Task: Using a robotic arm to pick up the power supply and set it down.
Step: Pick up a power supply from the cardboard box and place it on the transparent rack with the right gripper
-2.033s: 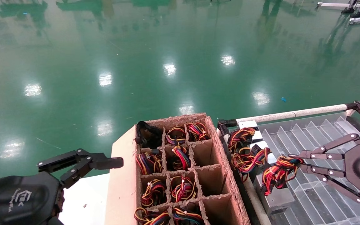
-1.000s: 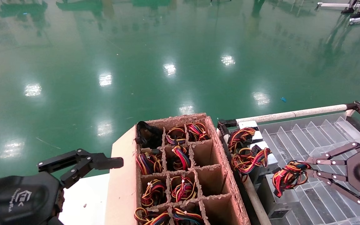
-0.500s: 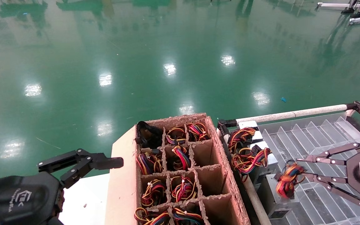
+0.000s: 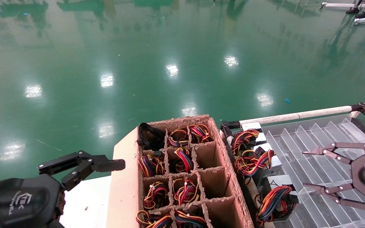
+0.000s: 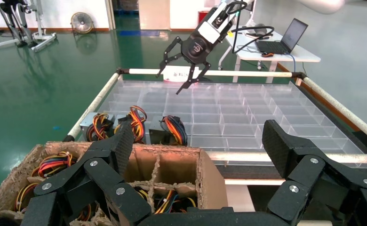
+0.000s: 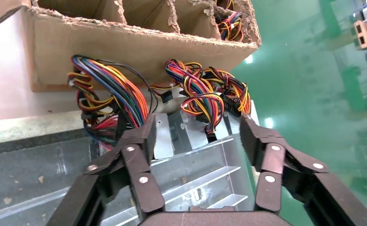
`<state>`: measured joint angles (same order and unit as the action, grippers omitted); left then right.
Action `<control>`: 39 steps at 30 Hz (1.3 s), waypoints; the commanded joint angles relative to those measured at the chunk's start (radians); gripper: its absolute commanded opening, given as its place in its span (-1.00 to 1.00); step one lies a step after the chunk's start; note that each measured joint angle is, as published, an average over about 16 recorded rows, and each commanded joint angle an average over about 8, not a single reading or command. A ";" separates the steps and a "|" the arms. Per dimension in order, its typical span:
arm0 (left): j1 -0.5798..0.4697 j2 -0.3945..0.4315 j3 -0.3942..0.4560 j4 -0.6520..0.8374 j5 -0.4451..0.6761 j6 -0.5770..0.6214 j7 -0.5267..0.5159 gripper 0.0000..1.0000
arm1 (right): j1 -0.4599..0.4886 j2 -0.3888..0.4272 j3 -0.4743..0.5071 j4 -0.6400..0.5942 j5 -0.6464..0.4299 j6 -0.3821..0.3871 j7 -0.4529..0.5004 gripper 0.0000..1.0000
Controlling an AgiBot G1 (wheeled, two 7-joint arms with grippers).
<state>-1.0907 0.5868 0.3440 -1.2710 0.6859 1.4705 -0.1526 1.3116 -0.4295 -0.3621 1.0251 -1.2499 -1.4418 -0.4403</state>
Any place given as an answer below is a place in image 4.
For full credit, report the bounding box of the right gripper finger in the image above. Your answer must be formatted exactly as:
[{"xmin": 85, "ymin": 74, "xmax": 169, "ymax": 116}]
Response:
[
  {"xmin": 302, "ymin": 142, "xmax": 365, "ymax": 165},
  {"xmin": 303, "ymin": 183, "xmax": 365, "ymax": 212}
]

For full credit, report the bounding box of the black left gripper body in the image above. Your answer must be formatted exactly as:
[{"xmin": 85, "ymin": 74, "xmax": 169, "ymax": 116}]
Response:
[{"xmin": 0, "ymin": 174, "xmax": 65, "ymax": 228}]

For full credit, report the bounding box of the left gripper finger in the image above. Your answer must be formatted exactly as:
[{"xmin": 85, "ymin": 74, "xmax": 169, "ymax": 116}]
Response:
[{"xmin": 38, "ymin": 151, "xmax": 126, "ymax": 192}]

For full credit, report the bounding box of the power supply with colourful wires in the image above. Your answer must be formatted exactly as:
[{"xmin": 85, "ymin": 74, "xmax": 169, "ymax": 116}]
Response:
[
  {"xmin": 234, "ymin": 142, "xmax": 283, "ymax": 187},
  {"xmin": 189, "ymin": 124, "xmax": 213, "ymax": 143},
  {"xmin": 168, "ymin": 127, "xmax": 188, "ymax": 147},
  {"xmin": 256, "ymin": 175, "xmax": 301, "ymax": 226},
  {"xmin": 174, "ymin": 147, "xmax": 194, "ymax": 173},
  {"xmin": 143, "ymin": 181, "xmax": 170, "ymax": 210},
  {"xmin": 136, "ymin": 211, "xmax": 173, "ymax": 228},
  {"xmin": 173, "ymin": 178, "xmax": 201, "ymax": 206},
  {"xmin": 138, "ymin": 154, "xmax": 166, "ymax": 178},
  {"xmin": 174, "ymin": 211, "xmax": 207, "ymax": 228},
  {"xmin": 231, "ymin": 122, "xmax": 267, "ymax": 155}
]

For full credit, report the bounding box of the cardboard box with dividers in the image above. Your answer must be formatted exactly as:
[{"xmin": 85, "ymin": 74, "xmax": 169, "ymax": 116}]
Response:
[{"xmin": 106, "ymin": 115, "xmax": 254, "ymax": 228}]

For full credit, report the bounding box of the ridged clear plastic tray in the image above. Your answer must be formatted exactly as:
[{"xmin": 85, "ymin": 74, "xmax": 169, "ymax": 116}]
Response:
[{"xmin": 260, "ymin": 114, "xmax": 365, "ymax": 228}]

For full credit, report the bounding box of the grey slotted tray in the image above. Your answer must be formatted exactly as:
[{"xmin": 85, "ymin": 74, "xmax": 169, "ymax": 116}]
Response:
[{"xmin": 220, "ymin": 102, "xmax": 365, "ymax": 228}]

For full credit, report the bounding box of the power supply with black wires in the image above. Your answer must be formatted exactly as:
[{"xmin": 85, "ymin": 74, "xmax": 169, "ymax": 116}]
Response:
[{"xmin": 137, "ymin": 123, "xmax": 166, "ymax": 151}]

